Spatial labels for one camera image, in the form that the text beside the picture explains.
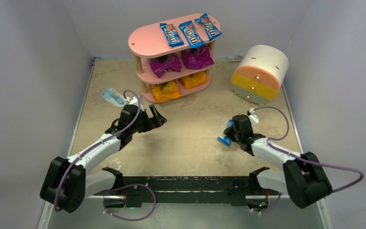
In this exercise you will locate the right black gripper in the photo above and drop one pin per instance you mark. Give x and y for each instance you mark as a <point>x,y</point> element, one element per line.
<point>233,136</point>

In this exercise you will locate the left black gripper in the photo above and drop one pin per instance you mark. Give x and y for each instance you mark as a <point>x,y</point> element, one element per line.
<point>149,119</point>

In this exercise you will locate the orange gummy candy bag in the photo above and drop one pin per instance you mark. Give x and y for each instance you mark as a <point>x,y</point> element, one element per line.
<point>193,80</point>
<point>165,91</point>

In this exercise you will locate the purple grape candy bag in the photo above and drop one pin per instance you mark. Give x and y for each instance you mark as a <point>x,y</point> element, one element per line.
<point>197,58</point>
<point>166,63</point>

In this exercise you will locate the blue m&m's candy pack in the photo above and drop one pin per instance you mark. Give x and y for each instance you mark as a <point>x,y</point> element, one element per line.
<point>193,38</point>
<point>211,30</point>
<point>171,34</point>

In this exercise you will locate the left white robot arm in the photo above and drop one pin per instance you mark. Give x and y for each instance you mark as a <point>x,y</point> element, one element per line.
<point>68,182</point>

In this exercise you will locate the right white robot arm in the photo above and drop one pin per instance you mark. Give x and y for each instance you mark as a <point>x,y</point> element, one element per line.
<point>302,177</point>

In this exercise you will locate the pink three-tier shelf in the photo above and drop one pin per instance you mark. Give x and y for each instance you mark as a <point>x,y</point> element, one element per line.
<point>148,42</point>

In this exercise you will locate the white round drawer cabinet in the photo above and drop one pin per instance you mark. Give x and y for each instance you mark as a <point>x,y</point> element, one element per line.
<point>260,74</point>

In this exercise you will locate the light blue blister package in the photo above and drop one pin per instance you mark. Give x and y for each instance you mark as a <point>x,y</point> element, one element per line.
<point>113,97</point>

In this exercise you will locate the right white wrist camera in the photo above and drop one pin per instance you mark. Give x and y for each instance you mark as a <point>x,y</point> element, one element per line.
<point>252,117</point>

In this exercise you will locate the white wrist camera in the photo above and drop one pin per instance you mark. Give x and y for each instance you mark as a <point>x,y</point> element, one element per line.
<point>136,100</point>
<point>252,117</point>

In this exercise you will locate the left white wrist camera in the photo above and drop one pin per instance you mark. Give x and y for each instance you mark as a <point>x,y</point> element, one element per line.
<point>136,100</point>

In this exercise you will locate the black metal base rail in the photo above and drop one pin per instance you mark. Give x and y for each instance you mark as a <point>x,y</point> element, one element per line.
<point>236,191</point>

